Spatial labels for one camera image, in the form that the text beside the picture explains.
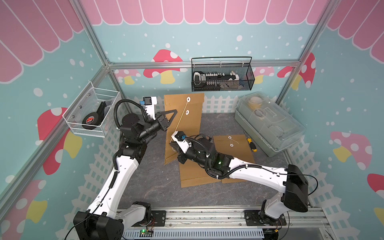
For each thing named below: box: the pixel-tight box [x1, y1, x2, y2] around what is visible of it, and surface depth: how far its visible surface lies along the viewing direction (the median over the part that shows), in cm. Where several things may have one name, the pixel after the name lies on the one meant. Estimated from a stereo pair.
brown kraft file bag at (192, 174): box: [179, 159, 222, 188], surface depth 87 cm
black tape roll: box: [82, 112, 100, 130], surface depth 70 cm
